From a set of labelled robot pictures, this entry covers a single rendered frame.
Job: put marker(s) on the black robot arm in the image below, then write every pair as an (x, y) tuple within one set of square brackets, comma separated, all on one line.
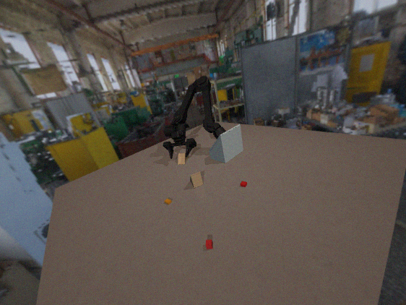
[(176, 130)]

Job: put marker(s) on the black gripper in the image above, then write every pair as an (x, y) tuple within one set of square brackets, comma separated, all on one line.
[(190, 144)]

